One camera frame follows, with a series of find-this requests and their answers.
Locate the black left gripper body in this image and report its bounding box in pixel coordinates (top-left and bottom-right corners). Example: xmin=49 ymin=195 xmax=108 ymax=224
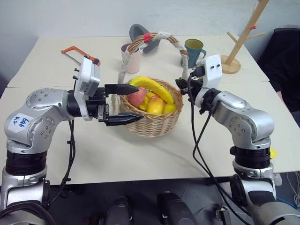
xmin=84 ymin=87 xmax=111 ymax=122

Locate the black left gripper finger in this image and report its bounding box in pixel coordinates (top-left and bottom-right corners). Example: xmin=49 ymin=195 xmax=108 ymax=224
xmin=105 ymin=83 xmax=140 ymax=96
xmin=104 ymin=112 xmax=145 ymax=127

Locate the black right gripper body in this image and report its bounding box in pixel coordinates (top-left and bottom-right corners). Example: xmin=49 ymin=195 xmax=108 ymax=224
xmin=186 ymin=67 xmax=205 ymax=95

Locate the red pink apple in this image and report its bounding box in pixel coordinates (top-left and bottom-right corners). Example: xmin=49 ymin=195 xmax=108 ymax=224
xmin=127 ymin=88 xmax=147 ymax=107

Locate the yellow banana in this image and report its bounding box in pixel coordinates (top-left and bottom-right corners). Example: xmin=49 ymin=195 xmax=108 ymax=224
xmin=128 ymin=76 xmax=175 ymax=105

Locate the small yellow lemon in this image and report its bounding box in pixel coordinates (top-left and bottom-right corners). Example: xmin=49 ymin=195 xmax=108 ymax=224
xmin=164 ymin=103 xmax=178 ymax=114

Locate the yellow fruit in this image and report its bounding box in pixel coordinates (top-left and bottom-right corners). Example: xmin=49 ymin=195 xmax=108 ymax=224
xmin=139 ymin=91 xmax=157 ymax=111

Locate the teal mug yellow inside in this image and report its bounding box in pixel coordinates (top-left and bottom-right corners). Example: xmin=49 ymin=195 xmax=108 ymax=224
xmin=180 ymin=38 xmax=207 ymax=69

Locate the pink mug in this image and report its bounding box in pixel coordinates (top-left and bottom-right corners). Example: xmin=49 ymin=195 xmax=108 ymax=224
xmin=120 ymin=43 xmax=141 ymax=74

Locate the yellow red mango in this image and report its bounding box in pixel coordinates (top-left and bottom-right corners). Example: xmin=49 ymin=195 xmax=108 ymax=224
xmin=146 ymin=96 xmax=165 ymax=115

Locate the wooden mug tree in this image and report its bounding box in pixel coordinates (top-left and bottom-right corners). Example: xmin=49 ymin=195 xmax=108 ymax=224
xmin=221 ymin=0 xmax=270 ymax=74

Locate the dark grey bowl-shaped object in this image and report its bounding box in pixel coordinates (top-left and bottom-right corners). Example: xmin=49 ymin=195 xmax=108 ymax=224
xmin=129 ymin=23 xmax=161 ymax=53

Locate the orange hacksaw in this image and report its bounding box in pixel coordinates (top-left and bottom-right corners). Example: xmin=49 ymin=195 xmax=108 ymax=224
xmin=61 ymin=46 xmax=102 ymax=67

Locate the person in black clothing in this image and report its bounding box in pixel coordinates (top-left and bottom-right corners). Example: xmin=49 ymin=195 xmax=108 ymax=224
xmin=257 ymin=28 xmax=300 ymax=113

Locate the dark rounded shape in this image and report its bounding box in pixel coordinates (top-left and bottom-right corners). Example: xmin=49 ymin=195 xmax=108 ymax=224
xmin=105 ymin=195 xmax=135 ymax=225
xmin=156 ymin=191 xmax=198 ymax=225

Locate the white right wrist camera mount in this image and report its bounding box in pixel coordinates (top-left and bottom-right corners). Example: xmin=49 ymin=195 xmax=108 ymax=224
xmin=194 ymin=55 xmax=223 ymax=109

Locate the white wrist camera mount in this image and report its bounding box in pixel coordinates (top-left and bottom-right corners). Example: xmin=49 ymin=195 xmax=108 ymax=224
xmin=73 ymin=57 xmax=102 ymax=121
xmin=194 ymin=55 xmax=223 ymax=109

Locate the wicker basket with handle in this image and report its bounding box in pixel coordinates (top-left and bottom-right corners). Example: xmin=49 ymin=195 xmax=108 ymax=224
xmin=117 ymin=31 xmax=189 ymax=138

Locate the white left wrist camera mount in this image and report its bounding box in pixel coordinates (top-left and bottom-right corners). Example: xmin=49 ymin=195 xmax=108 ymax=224
xmin=73 ymin=57 xmax=102 ymax=121

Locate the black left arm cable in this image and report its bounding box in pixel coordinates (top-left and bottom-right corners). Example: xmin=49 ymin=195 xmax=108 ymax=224
xmin=45 ymin=119 xmax=76 ymax=208

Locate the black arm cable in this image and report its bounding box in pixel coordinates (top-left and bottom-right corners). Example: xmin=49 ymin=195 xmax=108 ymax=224
xmin=187 ymin=77 xmax=251 ymax=225
xmin=45 ymin=119 xmax=76 ymax=208

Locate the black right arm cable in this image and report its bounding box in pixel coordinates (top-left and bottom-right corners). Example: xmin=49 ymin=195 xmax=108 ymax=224
xmin=187 ymin=77 xmax=251 ymax=225

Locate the small metal bracket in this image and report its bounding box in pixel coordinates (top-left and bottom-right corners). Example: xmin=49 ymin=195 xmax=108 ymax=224
xmin=215 ymin=203 xmax=230 ymax=225

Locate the white floor cable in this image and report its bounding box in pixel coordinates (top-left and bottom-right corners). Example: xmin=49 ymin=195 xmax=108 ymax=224
xmin=285 ymin=172 xmax=300 ymax=207

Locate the blue floor cable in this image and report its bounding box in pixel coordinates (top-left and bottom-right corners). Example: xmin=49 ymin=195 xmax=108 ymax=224
xmin=276 ymin=196 xmax=300 ymax=210

